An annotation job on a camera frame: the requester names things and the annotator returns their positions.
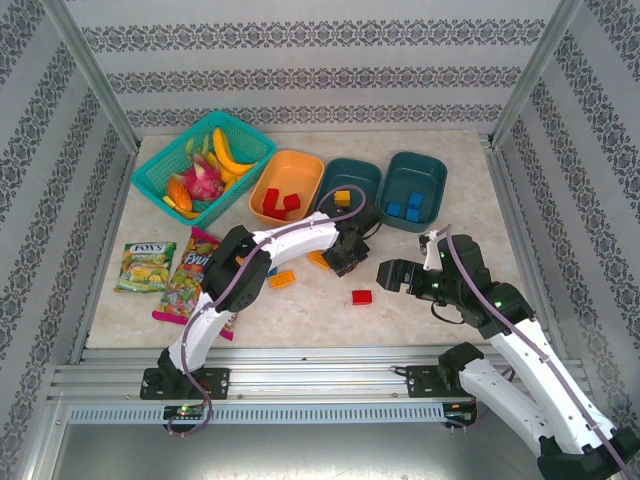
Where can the orange lego brick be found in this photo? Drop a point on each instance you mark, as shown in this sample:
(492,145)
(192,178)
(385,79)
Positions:
(318,259)
(282,279)
(342,197)

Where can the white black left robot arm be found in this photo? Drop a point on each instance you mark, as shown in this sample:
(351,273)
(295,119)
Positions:
(295,245)

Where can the dark teal plastic container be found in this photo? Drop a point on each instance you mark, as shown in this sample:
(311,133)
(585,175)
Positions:
(350,172)
(410,175)

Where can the orange plastic container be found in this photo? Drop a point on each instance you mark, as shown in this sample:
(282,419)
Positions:
(295,170)

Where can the right small circuit board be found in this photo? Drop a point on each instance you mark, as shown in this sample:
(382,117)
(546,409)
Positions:
(462,414)

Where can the small circuit board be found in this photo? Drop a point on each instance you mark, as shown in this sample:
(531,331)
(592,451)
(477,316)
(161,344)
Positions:
(462,414)
(185,411)

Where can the colourful fruit candy bag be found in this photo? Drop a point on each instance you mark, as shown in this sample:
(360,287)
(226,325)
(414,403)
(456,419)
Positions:
(185,280)

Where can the teal plastic mesh basket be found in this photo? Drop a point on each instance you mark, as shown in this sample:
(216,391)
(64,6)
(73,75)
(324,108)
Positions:
(250,140)

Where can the small yellow toy banana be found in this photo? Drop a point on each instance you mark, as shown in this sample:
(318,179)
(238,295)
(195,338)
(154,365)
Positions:
(220,165)

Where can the pink toy dragon fruit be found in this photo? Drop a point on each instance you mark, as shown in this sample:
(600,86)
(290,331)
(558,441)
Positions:
(202,182)

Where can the yellow toy fruit slice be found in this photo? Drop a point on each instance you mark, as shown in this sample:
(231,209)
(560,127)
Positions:
(185,213)

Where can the large yellow toy banana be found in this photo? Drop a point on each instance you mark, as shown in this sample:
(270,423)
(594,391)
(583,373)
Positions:
(225,150)

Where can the orange toy fruit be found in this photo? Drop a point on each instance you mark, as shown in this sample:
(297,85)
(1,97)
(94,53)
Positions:
(179,194)

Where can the green toy fruit slice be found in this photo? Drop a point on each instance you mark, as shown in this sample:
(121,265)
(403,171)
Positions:
(205,143)
(190,145)

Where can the green Fox's candy bag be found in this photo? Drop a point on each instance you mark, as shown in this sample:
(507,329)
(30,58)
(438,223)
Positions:
(145,267)

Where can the left small circuit board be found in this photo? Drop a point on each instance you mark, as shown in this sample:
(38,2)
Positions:
(185,411)

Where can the aluminium side rail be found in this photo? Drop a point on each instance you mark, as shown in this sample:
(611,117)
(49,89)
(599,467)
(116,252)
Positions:
(525,250)
(102,260)

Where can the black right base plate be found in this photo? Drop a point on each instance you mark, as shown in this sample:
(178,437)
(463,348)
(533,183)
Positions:
(420,382)

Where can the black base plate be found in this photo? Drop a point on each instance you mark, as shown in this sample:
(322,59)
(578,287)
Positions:
(215,382)
(420,382)

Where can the aluminium mounting rail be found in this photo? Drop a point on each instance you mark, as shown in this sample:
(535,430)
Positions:
(310,380)

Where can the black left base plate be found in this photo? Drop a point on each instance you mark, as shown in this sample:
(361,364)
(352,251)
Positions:
(215,382)

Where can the aluminium frame post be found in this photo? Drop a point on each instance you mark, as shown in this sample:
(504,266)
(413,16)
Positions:
(90,75)
(537,75)

